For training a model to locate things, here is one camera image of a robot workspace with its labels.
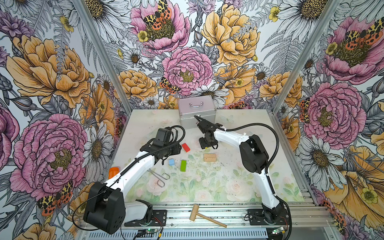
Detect natural wood block 51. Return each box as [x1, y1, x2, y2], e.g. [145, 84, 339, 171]
[204, 154, 217, 159]

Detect natural wood block 31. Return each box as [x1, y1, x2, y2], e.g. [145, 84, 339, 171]
[204, 158, 217, 163]

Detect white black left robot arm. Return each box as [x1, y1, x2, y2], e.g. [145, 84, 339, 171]
[83, 125, 186, 234]

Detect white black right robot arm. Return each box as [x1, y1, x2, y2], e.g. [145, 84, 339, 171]
[195, 116, 286, 225]

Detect red wood block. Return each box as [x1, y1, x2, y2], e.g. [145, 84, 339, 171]
[182, 143, 191, 153]

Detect green wood block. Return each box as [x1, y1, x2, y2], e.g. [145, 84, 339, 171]
[180, 160, 187, 172]

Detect silver pink metal case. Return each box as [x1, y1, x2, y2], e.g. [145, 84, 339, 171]
[178, 96, 217, 129]

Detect metal tongs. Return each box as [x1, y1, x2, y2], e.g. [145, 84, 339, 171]
[148, 170, 171, 188]

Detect orange plastic bottle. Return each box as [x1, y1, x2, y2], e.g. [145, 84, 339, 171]
[108, 167, 120, 180]

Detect wooden mallet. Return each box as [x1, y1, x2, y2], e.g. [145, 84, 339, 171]
[189, 204, 227, 228]

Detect left circuit board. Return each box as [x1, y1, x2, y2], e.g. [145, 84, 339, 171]
[138, 229, 164, 236]

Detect circuit board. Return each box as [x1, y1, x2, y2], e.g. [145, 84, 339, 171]
[271, 227, 285, 235]
[138, 229, 164, 236]

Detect right circuit board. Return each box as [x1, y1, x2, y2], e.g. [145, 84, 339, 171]
[271, 227, 285, 235]

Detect left black cable hose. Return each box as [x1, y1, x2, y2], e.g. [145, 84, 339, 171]
[71, 125, 187, 232]

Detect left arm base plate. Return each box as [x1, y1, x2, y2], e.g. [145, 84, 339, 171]
[124, 210, 168, 227]

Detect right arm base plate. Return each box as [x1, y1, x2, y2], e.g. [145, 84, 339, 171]
[247, 209, 290, 226]

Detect aluminium front rail frame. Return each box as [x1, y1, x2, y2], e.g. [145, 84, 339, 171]
[76, 203, 342, 240]

